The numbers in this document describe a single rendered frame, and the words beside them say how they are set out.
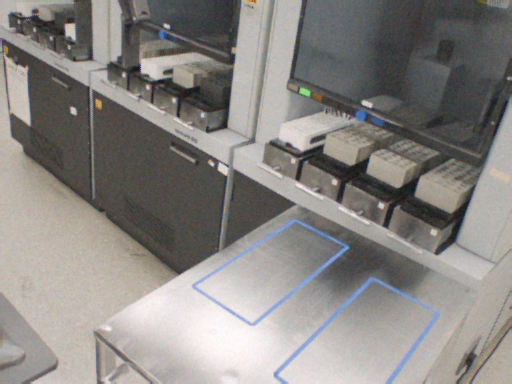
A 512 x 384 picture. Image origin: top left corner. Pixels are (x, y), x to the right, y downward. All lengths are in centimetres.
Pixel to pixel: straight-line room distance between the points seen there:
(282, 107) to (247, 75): 17
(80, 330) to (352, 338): 132
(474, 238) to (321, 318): 60
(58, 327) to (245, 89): 110
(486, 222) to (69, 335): 145
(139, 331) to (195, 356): 10
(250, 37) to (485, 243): 92
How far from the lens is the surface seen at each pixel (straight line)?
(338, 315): 97
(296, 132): 157
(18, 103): 306
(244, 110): 177
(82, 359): 198
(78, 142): 257
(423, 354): 96
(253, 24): 170
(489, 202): 138
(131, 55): 87
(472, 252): 146
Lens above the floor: 144
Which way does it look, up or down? 29 degrees down
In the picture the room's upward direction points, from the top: 9 degrees clockwise
